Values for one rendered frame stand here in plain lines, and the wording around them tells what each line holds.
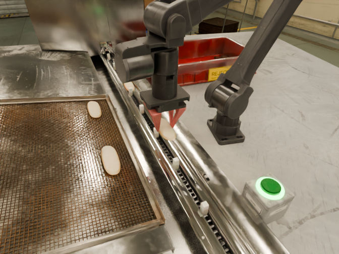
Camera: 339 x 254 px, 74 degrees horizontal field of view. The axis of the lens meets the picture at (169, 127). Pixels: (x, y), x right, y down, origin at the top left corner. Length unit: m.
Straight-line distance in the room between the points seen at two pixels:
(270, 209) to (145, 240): 0.24
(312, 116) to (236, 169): 0.42
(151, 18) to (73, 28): 0.84
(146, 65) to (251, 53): 0.32
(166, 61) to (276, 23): 0.32
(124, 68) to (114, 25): 0.86
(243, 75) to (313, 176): 0.32
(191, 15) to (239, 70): 0.24
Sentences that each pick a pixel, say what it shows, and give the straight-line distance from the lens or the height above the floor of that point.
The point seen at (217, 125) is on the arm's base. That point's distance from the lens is 0.70.
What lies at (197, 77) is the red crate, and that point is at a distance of 1.02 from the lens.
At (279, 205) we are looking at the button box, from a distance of 0.52.
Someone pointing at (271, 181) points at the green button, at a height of 0.91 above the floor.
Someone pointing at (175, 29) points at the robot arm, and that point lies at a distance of 0.42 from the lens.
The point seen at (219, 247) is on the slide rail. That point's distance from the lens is 0.48.
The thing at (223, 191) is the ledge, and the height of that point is 0.86.
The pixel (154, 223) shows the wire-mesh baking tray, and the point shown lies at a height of 0.90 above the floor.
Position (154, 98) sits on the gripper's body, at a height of 1.03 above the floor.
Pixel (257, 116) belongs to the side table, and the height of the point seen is 0.82.
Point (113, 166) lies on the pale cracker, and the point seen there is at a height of 0.91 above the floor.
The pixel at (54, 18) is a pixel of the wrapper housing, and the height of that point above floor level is 1.05.
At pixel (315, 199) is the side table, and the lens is 0.65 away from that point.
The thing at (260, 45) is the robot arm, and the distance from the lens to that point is 0.65.
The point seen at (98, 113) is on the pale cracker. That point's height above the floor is 0.90.
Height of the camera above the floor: 1.28
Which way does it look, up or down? 37 degrees down
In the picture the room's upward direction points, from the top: straight up
